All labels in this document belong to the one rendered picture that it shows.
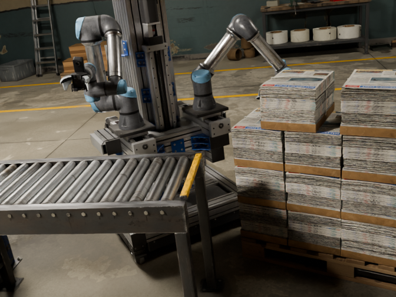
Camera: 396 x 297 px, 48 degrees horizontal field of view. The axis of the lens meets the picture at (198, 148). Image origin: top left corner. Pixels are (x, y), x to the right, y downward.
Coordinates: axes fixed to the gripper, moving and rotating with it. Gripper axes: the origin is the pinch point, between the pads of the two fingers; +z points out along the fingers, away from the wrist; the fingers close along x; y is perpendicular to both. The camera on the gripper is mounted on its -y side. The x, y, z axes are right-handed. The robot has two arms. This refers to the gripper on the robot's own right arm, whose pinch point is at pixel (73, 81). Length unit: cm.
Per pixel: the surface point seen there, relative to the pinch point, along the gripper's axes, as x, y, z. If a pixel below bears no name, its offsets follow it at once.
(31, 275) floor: 45, 130, -34
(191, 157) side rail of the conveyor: -52, 39, -4
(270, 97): -92, 12, -18
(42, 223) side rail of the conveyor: 10, 51, 36
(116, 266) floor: -7, 124, -34
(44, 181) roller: 16.7, 46.6, 5.4
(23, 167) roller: 33, 48, -14
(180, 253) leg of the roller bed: -47, 60, 46
